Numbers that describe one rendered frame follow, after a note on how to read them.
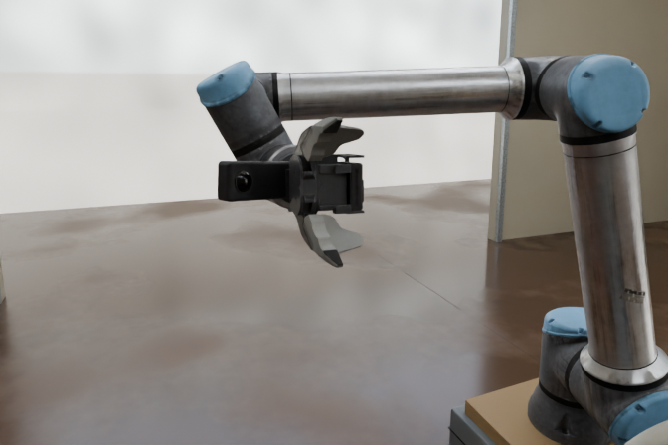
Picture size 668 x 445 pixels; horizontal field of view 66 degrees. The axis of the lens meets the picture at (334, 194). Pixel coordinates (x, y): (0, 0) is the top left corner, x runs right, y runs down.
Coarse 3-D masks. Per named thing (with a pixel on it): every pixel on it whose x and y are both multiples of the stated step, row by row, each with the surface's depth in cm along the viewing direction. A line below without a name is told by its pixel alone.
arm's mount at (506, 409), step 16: (528, 384) 136; (480, 400) 131; (496, 400) 130; (512, 400) 130; (528, 400) 130; (480, 416) 126; (496, 416) 125; (512, 416) 125; (496, 432) 120; (512, 432) 119; (528, 432) 119
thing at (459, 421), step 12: (456, 408) 134; (456, 420) 132; (468, 420) 129; (456, 432) 133; (468, 432) 128; (480, 432) 125; (456, 444) 133; (468, 444) 128; (480, 444) 123; (492, 444) 120
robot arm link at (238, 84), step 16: (240, 64) 76; (208, 80) 75; (224, 80) 74; (240, 80) 74; (256, 80) 77; (208, 96) 75; (224, 96) 74; (240, 96) 74; (256, 96) 76; (208, 112) 77; (224, 112) 75; (240, 112) 75; (256, 112) 76; (272, 112) 78; (224, 128) 76; (240, 128) 75; (256, 128) 76; (272, 128) 77; (240, 144) 77; (256, 144) 76
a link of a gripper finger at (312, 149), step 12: (324, 120) 54; (336, 120) 52; (312, 132) 56; (324, 132) 53; (336, 132) 54; (348, 132) 57; (360, 132) 57; (312, 144) 56; (324, 144) 56; (336, 144) 58; (312, 156) 57; (324, 156) 60
